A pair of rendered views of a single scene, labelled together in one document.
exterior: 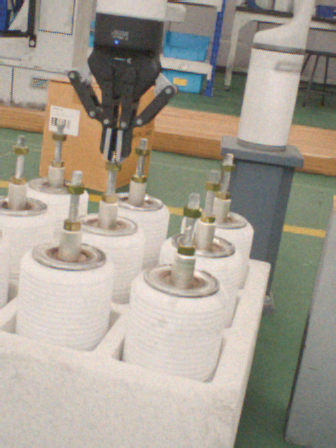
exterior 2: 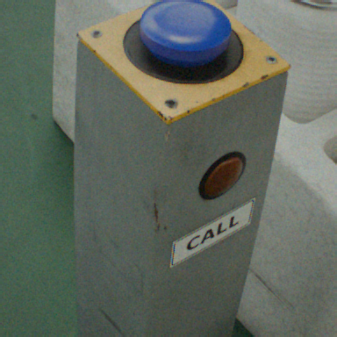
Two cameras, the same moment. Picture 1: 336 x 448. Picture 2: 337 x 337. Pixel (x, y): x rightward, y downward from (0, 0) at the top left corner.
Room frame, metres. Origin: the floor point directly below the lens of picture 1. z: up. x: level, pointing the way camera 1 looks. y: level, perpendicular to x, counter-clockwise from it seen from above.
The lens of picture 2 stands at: (0.92, -0.52, 0.59)
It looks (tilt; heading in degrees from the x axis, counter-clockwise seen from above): 47 degrees down; 127
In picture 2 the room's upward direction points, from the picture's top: 6 degrees clockwise
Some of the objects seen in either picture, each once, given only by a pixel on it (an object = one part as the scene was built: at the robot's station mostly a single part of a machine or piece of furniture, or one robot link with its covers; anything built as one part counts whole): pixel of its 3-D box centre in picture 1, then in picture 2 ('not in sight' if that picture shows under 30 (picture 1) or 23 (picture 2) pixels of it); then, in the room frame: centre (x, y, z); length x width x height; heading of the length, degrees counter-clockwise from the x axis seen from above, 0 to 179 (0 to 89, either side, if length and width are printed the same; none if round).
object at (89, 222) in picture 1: (106, 225); not in sight; (0.71, 0.05, 0.25); 0.08 x 0.08 x 0.01
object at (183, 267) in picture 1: (183, 268); not in sight; (0.57, -0.04, 0.26); 0.02 x 0.02 x 0.03
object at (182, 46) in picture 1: (186, 46); not in sight; (5.51, -0.08, 0.36); 0.50 x 0.38 x 0.21; 176
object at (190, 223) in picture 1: (189, 231); not in sight; (0.57, -0.04, 0.30); 0.01 x 0.01 x 0.08; 60
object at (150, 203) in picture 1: (136, 202); not in sight; (0.82, 0.03, 0.25); 0.08 x 0.08 x 0.01
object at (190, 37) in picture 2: not in sight; (184, 36); (0.72, -0.25, 0.32); 0.04 x 0.04 x 0.02
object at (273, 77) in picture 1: (269, 100); not in sight; (1.14, -0.18, 0.39); 0.09 x 0.09 x 0.17; 86
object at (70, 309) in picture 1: (61, 336); not in sight; (0.59, 0.08, 0.16); 0.10 x 0.10 x 0.18
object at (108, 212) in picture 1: (107, 215); not in sight; (0.71, 0.05, 0.26); 0.02 x 0.02 x 0.03
